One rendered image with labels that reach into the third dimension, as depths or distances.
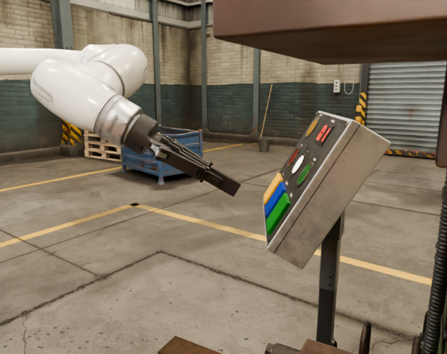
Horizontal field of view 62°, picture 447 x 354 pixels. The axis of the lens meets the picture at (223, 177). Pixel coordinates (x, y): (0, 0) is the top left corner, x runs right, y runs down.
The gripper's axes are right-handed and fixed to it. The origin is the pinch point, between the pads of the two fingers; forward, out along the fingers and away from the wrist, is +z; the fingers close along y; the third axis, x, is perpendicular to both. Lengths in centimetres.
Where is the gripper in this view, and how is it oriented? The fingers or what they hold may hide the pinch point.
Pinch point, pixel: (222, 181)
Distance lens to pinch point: 74.4
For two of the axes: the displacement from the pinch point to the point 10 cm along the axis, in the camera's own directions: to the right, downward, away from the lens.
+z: 8.6, 5.0, 0.4
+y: -0.8, 2.2, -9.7
